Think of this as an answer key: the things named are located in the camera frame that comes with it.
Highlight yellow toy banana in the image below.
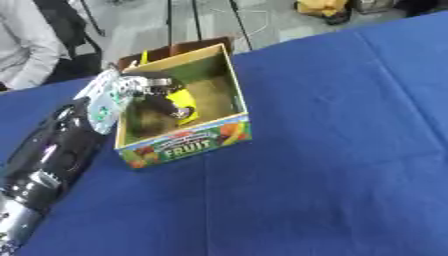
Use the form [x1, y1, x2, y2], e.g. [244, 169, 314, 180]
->
[164, 87, 200, 126]

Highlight yellow bag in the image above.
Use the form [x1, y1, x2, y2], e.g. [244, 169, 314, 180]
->
[294, 0, 354, 26]

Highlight black tripod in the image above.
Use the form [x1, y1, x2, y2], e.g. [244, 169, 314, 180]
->
[164, 0, 256, 52]

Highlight black chair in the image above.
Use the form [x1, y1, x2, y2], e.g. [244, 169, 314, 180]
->
[33, 0, 105, 84]

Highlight tan cardboard box, printed front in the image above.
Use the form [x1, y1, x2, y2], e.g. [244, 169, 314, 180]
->
[113, 43, 254, 169]

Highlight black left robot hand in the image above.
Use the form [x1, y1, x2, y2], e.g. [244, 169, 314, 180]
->
[134, 77, 196, 120]

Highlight person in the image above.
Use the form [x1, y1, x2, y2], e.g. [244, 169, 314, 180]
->
[0, 0, 90, 92]

